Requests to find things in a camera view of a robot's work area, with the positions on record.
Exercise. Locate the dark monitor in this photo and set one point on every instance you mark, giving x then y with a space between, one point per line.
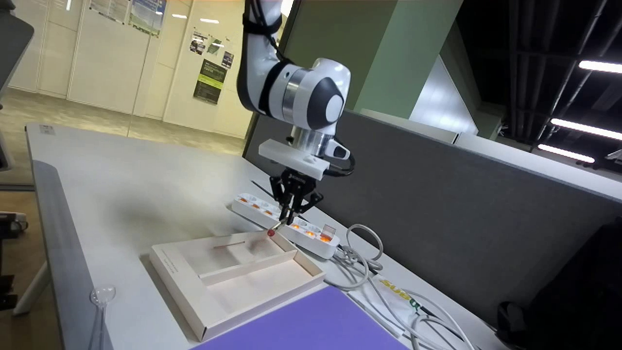
13 46

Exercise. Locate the grey desk partition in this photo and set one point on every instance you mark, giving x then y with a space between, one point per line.
454 207

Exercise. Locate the white power strip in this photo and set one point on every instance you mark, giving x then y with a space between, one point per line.
316 238

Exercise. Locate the large blue wall poster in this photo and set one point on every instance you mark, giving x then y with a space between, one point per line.
149 15

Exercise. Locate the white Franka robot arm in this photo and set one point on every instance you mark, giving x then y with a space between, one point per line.
304 95

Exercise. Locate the pale wall poster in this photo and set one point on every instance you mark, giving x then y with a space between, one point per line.
110 9

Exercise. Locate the white table leg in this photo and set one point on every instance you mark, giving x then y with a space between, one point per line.
32 289

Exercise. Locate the black office chair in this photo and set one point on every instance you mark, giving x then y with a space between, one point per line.
576 299

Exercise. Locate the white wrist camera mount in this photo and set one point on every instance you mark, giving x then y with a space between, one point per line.
293 159

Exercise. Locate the small wall notice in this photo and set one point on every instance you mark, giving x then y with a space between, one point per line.
228 60
197 44
215 48

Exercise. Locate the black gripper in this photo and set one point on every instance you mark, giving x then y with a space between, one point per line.
297 182

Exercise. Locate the black equipment base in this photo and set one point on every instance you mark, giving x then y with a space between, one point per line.
13 227

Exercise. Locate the black and green poster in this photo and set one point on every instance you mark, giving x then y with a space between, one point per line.
211 83

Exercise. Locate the white compartment tray box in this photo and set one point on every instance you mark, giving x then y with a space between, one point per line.
254 289

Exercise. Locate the long ceiling light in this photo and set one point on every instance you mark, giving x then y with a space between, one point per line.
584 130
565 153
600 67

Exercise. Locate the purple sheet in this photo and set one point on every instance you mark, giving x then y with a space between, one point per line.
312 324

